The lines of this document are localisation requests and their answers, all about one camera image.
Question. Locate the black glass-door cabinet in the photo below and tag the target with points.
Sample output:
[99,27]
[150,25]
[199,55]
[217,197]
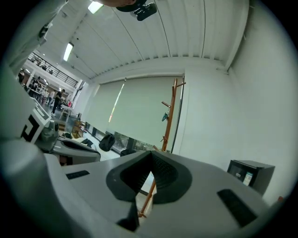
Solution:
[258,174]

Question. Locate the white table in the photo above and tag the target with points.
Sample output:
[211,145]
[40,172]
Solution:
[66,110]

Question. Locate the pale roller blind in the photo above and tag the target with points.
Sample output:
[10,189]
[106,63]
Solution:
[144,104]

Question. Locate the black railing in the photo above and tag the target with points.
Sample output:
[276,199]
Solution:
[58,73]

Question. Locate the person's grey shirt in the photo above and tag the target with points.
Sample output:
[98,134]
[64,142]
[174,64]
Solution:
[28,39]

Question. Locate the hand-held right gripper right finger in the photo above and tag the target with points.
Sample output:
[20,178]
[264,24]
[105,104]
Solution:
[198,209]

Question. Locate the rectangular ceiling light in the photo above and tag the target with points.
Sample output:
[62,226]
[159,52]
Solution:
[95,7]
[68,51]

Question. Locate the black head camera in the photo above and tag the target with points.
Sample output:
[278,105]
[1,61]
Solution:
[146,11]

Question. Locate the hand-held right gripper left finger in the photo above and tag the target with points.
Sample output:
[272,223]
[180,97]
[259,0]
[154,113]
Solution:
[93,186]

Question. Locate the wooden shelf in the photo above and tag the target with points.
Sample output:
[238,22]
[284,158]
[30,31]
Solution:
[76,130]

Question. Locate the black rounded backpack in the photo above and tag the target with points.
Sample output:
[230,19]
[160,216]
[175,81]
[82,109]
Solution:
[107,143]

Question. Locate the brown wooden coat rack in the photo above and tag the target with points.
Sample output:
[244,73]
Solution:
[172,104]

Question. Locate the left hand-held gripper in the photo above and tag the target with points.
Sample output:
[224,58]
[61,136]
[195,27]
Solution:
[40,120]

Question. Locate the teal clip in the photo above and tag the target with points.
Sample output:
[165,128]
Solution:
[165,117]

